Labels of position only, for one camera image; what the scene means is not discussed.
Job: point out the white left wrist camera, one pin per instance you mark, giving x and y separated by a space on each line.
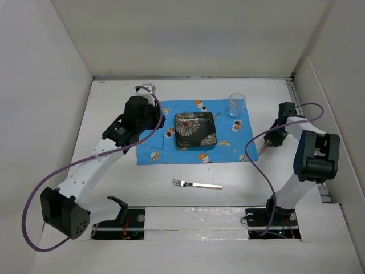
146 90

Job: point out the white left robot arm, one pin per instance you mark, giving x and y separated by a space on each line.
68 207

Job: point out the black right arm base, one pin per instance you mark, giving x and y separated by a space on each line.
264 222

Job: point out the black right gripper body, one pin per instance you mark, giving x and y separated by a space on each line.
276 136

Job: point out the clear drinking glass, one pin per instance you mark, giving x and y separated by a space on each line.
237 103

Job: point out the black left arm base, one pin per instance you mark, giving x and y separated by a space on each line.
127 225

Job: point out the silver fork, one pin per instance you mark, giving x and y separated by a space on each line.
181 183

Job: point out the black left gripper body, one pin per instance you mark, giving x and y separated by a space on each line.
152 120

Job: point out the black floral square plate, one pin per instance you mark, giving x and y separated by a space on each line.
195 130

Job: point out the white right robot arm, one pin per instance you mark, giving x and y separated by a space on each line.
315 161

